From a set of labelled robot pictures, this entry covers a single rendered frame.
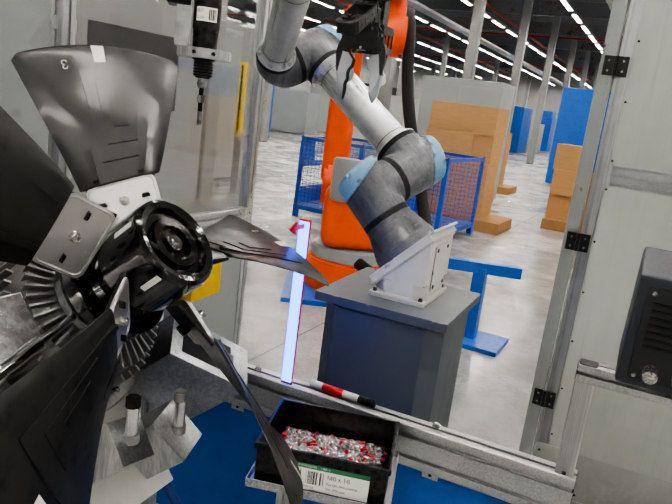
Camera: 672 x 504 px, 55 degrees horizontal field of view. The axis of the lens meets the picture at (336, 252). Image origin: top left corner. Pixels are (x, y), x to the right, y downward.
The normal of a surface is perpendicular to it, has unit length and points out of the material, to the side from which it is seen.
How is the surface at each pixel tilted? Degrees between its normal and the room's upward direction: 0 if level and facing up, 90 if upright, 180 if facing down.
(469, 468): 90
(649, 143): 90
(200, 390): 125
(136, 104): 46
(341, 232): 90
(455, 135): 90
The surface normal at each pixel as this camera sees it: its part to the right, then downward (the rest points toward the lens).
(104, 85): 0.30, -0.44
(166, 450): -0.26, 0.40
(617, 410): -0.41, 0.15
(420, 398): 0.33, 0.26
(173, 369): 0.07, 0.75
